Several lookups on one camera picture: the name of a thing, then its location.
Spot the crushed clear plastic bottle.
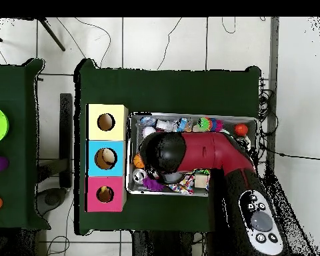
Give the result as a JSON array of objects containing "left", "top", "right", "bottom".
[{"left": 138, "top": 115, "right": 194, "bottom": 133}]

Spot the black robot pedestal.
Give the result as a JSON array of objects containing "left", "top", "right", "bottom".
[{"left": 131, "top": 230, "right": 207, "bottom": 256}]

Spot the orange ball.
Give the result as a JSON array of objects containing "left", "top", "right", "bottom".
[{"left": 233, "top": 123, "right": 249, "bottom": 137}]

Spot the white dimpled ball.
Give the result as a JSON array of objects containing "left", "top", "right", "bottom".
[{"left": 142, "top": 125, "right": 157, "bottom": 138}]

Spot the grey floor cable cover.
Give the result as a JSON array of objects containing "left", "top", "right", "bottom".
[{"left": 263, "top": 17, "right": 280, "bottom": 174}]

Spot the shallow clear mesh bin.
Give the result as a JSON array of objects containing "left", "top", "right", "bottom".
[{"left": 125, "top": 112, "right": 259, "bottom": 199}]

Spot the black tripod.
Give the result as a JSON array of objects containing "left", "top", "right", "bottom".
[{"left": 0, "top": 17, "right": 67, "bottom": 52}]

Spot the thin black floor cable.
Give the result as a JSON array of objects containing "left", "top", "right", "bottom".
[
  {"left": 221, "top": 17, "right": 237, "bottom": 35},
  {"left": 156, "top": 17, "right": 183, "bottom": 71},
  {"left": 74, "top": 17, "right": 112, "bottom": 68}
]

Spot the black cable with connector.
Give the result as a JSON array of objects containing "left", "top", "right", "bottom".
[{"left": 258, "top": 142, "right": 320, "bottom": 161}]

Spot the purple spiky toy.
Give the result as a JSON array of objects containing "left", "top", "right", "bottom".
[{"left": 142, "top": 175, "right": 165, "bottom": 192}]

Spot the rainbow fuzzy caterpillar toy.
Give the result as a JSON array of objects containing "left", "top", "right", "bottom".
[{"left": 193, "top": 117, "right": 223, "bottom": 133}]

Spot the wooden box with three holes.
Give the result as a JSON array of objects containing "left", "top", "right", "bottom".
[{"left": 84, "top": 103, "right": 129, "bottom": 213}]

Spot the small toy basketball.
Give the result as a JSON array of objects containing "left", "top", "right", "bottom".
[{"left": 133, "top": 153, "right": 145, "bottom": 169}]

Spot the dark green tablecloth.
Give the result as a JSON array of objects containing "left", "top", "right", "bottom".
[
  {"left": 73, "top": 58, "right": 263, "bottom": 236},
  {"left": 0, "top": 58, "right": 52, "bottom": 231}
]

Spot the black cable bundle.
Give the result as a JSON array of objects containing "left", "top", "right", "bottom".
[{"left": 257, "top": 75, "right": 279, "bottom": 163}]

